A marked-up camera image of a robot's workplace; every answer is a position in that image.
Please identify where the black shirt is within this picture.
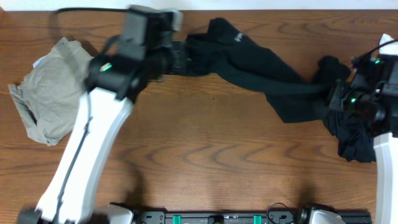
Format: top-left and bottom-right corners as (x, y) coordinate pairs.
(186, 18), (351, 123)

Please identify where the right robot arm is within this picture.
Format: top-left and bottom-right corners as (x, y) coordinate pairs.
(329, 44), (397, 224)

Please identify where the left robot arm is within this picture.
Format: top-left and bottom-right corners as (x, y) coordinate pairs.
(17, 5), (186, 223)

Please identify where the beige crumpled garment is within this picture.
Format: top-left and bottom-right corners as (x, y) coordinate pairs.
(9, 37), (92, 146)

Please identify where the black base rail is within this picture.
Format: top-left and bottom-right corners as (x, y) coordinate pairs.
(105, 202), (373, 224)

